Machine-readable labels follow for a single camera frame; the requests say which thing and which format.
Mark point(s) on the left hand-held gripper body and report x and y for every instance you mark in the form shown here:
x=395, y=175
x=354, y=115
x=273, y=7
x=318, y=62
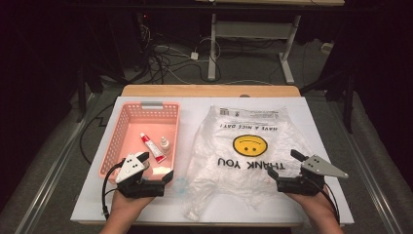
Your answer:
x=131, y=167

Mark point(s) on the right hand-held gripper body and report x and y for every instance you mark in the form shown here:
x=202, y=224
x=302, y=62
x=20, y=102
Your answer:
x=316, y=166

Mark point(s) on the red and white tube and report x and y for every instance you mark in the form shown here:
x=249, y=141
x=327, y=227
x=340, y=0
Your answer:
x=151, y=146

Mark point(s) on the small clear dropper bottle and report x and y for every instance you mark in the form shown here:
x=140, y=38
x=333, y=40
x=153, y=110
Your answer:
x=165, y=147

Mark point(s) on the pink perforated plastic basket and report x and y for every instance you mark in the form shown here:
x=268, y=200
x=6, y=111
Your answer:
x=146, y=126

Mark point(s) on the clear printed plastic bag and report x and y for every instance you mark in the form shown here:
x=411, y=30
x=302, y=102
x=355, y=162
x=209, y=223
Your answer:
x=227, y=182

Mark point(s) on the person's right hand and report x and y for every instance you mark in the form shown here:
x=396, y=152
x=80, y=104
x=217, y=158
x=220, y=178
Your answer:
x=316, y=203

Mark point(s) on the person's left hand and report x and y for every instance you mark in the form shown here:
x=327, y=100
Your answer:
x=125, y=204

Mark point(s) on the small white packet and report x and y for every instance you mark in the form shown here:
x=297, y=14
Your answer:
x=161, y=170

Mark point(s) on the white board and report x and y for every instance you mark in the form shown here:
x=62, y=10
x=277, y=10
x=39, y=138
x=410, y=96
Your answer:
x=195, y=110

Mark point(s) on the black stand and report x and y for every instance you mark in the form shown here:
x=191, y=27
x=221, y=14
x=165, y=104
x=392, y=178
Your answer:
x=81, y=91
x=349, y=97

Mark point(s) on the white power adapter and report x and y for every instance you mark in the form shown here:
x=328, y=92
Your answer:
x=194, y=56

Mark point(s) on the white-legged desk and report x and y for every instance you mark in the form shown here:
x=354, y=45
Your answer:
x=212, y=48

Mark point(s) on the metal floor rail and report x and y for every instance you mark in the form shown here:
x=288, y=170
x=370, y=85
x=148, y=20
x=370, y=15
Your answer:
x=55, y=169
x=373, y=182

